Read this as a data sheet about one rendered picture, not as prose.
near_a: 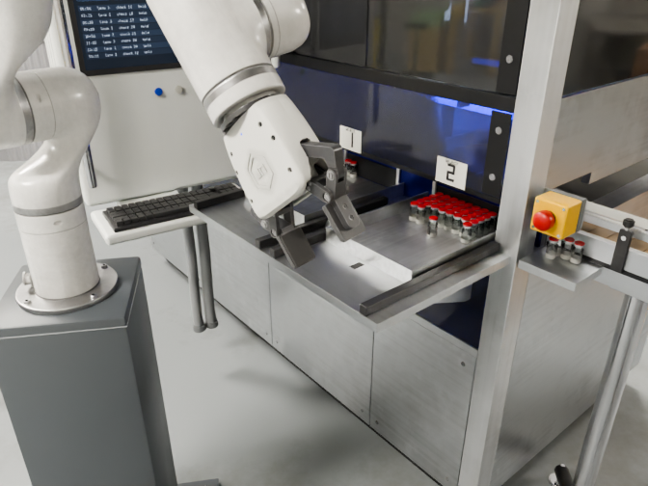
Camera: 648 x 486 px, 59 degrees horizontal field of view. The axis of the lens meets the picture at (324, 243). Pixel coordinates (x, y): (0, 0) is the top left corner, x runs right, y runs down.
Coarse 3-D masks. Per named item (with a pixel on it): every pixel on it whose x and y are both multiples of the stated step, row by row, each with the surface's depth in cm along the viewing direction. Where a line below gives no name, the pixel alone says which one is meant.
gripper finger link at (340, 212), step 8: (344, 168) 54; (328, 176) 53; (336, 176) 53; (344, 176) 54; (328, 184) 54; (336, 184) 54; (344, 184) 55; (336, 192) 54; (344, 192) 55; (336, 200) 54; (344, 200) 55; (328, 208) 54; (336, 208) 55; (344, 208) 55; (352, 208) 55; (328, 216) 55; (336, 216) 55; (344, 216) 54; (352, 216) 55; (336, 224) 54; (344, 224) 55; (352, 224) 55; (360, 224) 56; (336, 232) 55; (344, 232) 55; (352, 232) 55; (360, 232) 56; (344, 240) 54
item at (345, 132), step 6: (342, 126) 153; (342, 132) 154; (348, 132) 152; (354, 132) 150; (360, 132) 148; (342, 138) 155; (348, 138) 153; (354, 138) 151; (360, 138) 149; (342, 144) 155; (348, 144) 153; (354, 144) 152; (360, 144) 150; (354, 150) 152; (360, 150) 150
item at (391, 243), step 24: (360, 216) 133; (384, 216) 139; (408, 216) 141; (336, 240) 126; (360, 240) 129; (384, 240) 129; (408, 240) 129; (432, 240) 129; (456, 240) 129; (480, 240) 122; (384, 264) 116; (408, 264) 119; (432, 264) 114
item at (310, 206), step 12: (348, 180) 163; (360, 180) 163; (360, 192) 155; (372, 192) 146; (384, 192) 149; (396, 192) 152; (300, 204) 148; (312, 204) 148; (324, 204) 148; (300, 216) 135; (312, 216) 135
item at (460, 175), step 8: (440, 160) 130; (448, 160) 128; (440, 168) 131; (448, 168) 129; (456, 168) 127; (464, 168) 126; (440, 176) 132; (448, 176) 130; (456, 176) 128; (464, 176) 126; (448, 184) 130; (456, 184) 129; (464, 184) 127
